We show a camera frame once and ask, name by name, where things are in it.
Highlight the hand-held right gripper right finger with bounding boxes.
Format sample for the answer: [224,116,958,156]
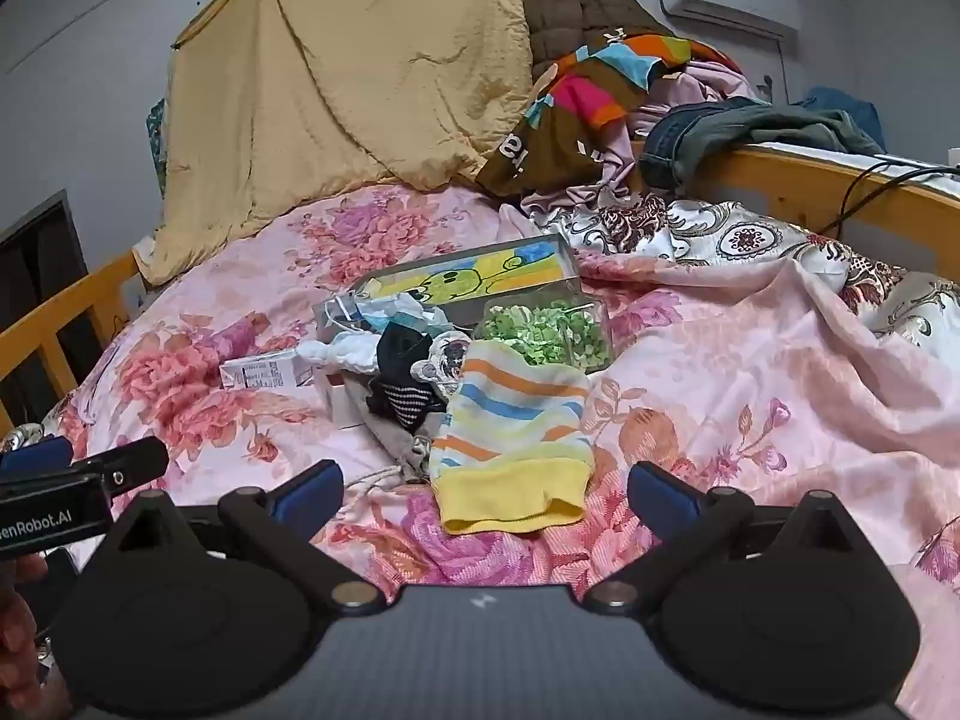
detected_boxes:
[583,463,863,612]

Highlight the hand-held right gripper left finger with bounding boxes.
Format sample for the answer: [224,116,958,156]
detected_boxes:
[105,459,383,612]

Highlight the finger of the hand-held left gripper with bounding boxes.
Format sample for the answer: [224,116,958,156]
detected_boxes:
[71,436,170,497]
[0,437,74,475]

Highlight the grey face mask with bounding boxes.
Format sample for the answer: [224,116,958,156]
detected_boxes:
[341,382,451,496]

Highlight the white printed cloth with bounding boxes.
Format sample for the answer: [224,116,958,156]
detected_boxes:
[296,330,383,376]

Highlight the striped sock with yellow cuff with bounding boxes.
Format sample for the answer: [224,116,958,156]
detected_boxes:
[429,340,597,537]

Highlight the black sock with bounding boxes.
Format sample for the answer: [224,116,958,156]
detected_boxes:
[366,322,470,432]

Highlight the face mask packet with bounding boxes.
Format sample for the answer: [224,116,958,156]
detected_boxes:
[315,292,443,342]

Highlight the grey tray with cartoon print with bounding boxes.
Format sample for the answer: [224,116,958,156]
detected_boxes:
[352,235,582,327]

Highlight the person's left hand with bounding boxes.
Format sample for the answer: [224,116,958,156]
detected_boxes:
[0,553,74,720]

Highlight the white plastic packet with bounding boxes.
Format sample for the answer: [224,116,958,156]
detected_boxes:
[220,356,316,391]

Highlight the clear box of green paper stars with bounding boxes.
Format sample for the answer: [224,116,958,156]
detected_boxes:
[472,296,616,372]

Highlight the pink floral bed sheet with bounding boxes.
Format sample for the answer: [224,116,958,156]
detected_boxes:
[45,184,960,720]

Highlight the patterned satin quilt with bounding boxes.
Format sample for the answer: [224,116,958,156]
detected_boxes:
[521,191,960,346]

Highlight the teal patterned cloth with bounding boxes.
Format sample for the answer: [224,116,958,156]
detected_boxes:
[146,97,170,188]

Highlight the blue jeans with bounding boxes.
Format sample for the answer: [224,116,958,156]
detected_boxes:
[639,101,758,192]

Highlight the brown colourful printed cloth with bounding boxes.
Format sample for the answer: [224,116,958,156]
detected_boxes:
[476,34,695,200]

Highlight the grey green garment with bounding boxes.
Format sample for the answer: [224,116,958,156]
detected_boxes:
[720,97,886,158]

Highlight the pink cloth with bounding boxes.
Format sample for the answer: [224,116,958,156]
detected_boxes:
[600,45,758,196]

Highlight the yellow blanket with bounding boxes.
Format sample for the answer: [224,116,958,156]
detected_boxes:
[146,0,537,286]

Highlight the blue cloth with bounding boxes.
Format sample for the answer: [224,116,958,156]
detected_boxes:
[795,86,886,143]

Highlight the brown quilted blanket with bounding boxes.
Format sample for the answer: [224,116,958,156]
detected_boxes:
[517,0,680,83]

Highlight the wooden bed frame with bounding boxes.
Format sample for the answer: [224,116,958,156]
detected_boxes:
[0,142,960,436]

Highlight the black cable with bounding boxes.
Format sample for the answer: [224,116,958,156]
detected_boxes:
[817,157,960,237]

